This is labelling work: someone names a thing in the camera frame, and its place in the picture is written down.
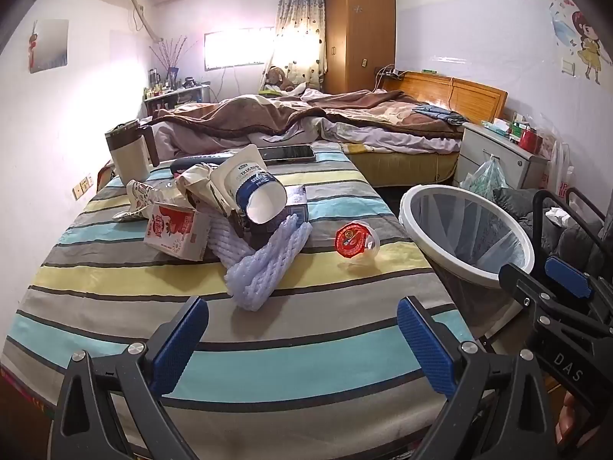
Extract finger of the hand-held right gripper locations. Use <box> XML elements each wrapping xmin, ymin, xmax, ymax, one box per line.
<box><xmin>498</xmin><ymin>263</ymin><xmax>595</xmax><ymax>346</ymax></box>
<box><xmin>545</xmin><ymin>255</ymin><xmax>613</xmax><ymax>331</ymax></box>

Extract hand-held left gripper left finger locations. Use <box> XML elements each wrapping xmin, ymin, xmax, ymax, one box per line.
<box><xmin>48</xmin><ymin>296</ymin><xmax>210</xmax><ymax>460</ymax></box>

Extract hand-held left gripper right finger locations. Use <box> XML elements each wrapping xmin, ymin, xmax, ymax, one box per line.
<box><xmin>397</xmin><ymin>296</ymin><xmax>559</xmax><ymax>460</ymax></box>

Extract white trash bin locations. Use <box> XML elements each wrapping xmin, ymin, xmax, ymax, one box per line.
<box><xmin>399</xmin><ymin>183</ymin><xmax>536</xmax><ymax>341</ymax></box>

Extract red milk carton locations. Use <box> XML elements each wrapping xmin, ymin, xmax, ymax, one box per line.
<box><xmin>145</xmin><ymin>201</ymin><xmax>211</xmax><ymax>262</ymax></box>

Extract lavender foam fruit net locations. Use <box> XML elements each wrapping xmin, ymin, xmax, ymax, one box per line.
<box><xmin>224</xmin><ymin>215</ymin><xmax>312</xmax><ymax>312</ymax></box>

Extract red lid jelly cup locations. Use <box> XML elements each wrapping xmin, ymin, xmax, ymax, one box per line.
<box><xmin>335</xmin><ymin>219</ymin><xmax>381</xmax><ymax>271</ymax></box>

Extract dark brown wrapper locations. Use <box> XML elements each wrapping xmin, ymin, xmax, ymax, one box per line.
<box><xmin>229</xmin><ymin>208</ymin><xmax>288</xmax><ymax>250</ymax></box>

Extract person's right hand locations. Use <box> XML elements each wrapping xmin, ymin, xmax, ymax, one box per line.
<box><xmin>560</xmin><ymin>388</ymin><xmax>587</xmax><ymax>451</ymax></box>

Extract grey armchair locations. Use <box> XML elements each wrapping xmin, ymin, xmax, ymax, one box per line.
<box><xmin>493</xmin><ymin>187</ymin><xmax>613</xmax><ymax>288</ymax></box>

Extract white shopping bag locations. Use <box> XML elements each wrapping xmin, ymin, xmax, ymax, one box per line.
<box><xmin>546</xmin><ymin>141</ymin><xmax>575</xmax><ymax>192</ymax></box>

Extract striped cloth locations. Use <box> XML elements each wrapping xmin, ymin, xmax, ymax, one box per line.
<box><xmin>0</xmin><ymin>146</ymin><xmax>489</xmax><ymax>442</ymax></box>

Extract white foam fruit net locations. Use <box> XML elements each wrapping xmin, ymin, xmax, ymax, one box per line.
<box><xmin>206</xmin><ymin>213</ymin><xmax>254</xmax><ymax>266</ymax></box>

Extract green plastic bag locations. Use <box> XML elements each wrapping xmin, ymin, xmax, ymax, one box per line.
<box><xmin>460</xmin><ymin>153</ymin><xmax>508</xmax><ymax>192</ymax></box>

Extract red jar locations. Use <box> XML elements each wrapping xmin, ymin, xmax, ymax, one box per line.
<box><xmin>520</xmin><ymin>127</ymin><xmax>544</xmax><ymax>151</ymax></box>

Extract grey nightstand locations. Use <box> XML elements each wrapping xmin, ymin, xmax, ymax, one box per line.
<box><xmin>454</xmin><ymin>121</ymin><xmax>549</xmax><ymax>190</ymax></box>

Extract crumpled beige paper bag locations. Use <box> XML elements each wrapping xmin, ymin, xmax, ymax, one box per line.
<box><xmin>175</xmin><ymin>163</ymin><xmax>240</xmax><ymax>216</ymax></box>

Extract white yogurt cup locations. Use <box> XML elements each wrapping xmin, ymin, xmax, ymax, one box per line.
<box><xmin>218</xmin><ymin>145</ymin><xmax>288</xmax><ymax>226</ymax></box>

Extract beige thermos jug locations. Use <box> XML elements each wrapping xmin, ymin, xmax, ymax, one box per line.
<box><xmin>105</xmin><ymin>121</ymin><xmax>160</xmax><ymax>185</ymax></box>

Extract wooden bed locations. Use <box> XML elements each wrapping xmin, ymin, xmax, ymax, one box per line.
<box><xmin>144</xmin><ymin>71</ymin><xmax>508</xmax><ymax>187</ymax></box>

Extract folded blue cloth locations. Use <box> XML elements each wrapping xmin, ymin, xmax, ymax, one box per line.
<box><xmin>413</xmin><ymin>104</ymin><xmax>467</xmax><ymax>123</ymax></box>

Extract lilac bedsheet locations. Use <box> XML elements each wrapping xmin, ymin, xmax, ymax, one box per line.
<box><xmin>153</xmin><ymin>120</ymin><xmax>461</xmax><ymax>159</ymax></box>

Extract black smartphone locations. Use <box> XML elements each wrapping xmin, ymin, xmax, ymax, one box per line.
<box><xmin>259</xmin><ymin>145</ymin><xmax>317</xmax><ymax>164</ymax></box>

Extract brown blanket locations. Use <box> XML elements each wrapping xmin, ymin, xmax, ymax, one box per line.
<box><xmin>148</xmin><ymin>89</ymin><xmax>465</xmax><ymax>142</ymax></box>

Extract white shelf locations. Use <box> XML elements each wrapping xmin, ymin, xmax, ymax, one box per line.
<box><xmin>144</xmin><ymin>84</ymin><xmax>211</xmax><ymax>116</ymax></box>

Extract row of cosmetic bottles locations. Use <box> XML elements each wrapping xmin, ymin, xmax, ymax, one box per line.
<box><xmin>146</xmin><ymin>68</ymin><xmax>202</xmax><ymax>97</ymax></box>

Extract brown teddy bear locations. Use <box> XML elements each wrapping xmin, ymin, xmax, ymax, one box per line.
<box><xmin>265</xmin><ymin>66</ymin><xmax>295</xmax><ymax>93</ymax></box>

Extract dried branches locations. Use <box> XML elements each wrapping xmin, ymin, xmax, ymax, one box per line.
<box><xmin>148</xmin><ymin>36</ymin><xmax>199</xmax><ymax>82</ymax></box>

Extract wooden wardrobe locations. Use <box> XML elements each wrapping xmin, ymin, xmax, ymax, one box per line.
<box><xmin>323</xmin><ymin>0</ymin><xmax>397</xmax><ymax>94</ymax></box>

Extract window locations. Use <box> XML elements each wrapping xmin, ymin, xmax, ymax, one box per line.
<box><xmin>203</xmin><ymin>29</ymin><xmax>276</xmax><ymax>70</ymax></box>

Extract patterned curtain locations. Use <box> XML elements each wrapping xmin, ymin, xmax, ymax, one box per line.
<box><xmin>268</xmin><ymin>0</ymin><xmax>329</xmax><ymax>89</ymax></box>

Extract wall outlet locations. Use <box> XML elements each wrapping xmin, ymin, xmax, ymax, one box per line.
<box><xmin>72</xmin><ymin>172</ymin><xmax>94</xmax><ymax>199</ymax></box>

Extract cartoon girl wall sticker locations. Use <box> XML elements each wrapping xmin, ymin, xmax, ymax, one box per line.
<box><xmin>570</xmin><ymin>10</ymin><xmax>605</xmax><ymax>84</ymax></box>

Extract wall poster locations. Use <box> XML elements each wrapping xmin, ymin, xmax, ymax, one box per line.
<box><xmin>29</xmin><ymin>19</ymin><xmax>69</xmax><ymax>74</ymax></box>

